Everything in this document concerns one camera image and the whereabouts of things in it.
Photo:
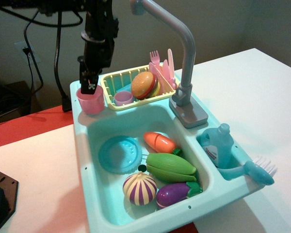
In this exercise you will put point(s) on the small pink plastic cup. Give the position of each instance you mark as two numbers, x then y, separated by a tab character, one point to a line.
123	98

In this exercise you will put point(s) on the pink cutlery holder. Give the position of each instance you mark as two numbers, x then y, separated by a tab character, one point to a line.
160	74

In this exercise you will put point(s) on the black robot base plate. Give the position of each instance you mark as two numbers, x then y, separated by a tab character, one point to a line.
8	197

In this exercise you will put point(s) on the toy hamburger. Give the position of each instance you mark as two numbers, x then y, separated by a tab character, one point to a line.
145	85

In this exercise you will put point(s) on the orange toy carrot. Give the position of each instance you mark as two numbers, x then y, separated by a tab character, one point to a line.
161	143

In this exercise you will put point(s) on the pink toy knife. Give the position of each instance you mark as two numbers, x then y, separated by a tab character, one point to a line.
170	63

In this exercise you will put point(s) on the yellow dish rack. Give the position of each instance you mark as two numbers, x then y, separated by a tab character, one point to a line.
120	80

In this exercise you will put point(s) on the large pink plastic cup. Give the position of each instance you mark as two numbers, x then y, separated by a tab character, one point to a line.
91	103

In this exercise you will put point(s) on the teal toy sink unit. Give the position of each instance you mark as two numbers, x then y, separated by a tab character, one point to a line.
108	210

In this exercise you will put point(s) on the purple toy eggplant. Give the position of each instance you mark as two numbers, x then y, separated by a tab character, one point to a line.
176	192

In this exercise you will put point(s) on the blue toy plate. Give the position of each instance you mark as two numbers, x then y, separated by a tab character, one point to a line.
120	155

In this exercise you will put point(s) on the green toy corn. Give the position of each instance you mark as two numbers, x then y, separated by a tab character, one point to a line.
170	168

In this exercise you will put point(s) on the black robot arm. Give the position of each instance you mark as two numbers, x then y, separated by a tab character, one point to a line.
101	28

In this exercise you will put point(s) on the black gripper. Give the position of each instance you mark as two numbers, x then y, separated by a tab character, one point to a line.
97	55

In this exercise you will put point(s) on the pink toy fork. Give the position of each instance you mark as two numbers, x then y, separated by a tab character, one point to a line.
155	57

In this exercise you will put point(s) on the blue dish soap bottle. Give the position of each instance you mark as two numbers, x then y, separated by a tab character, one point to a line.
217	144

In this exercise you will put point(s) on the striped toy onion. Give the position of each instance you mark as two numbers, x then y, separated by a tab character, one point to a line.
140	188

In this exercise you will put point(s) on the blue dish brush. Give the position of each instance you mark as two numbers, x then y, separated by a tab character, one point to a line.
260	170

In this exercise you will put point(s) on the grey toy faucet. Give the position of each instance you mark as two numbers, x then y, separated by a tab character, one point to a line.
185	107

